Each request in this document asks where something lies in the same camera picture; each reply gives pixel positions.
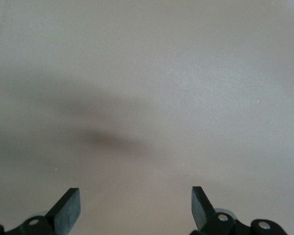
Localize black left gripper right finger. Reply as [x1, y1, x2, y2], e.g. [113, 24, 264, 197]
[190, 186, 287, 235]

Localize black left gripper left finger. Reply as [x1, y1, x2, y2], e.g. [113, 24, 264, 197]
[0, 188, 81, 235]

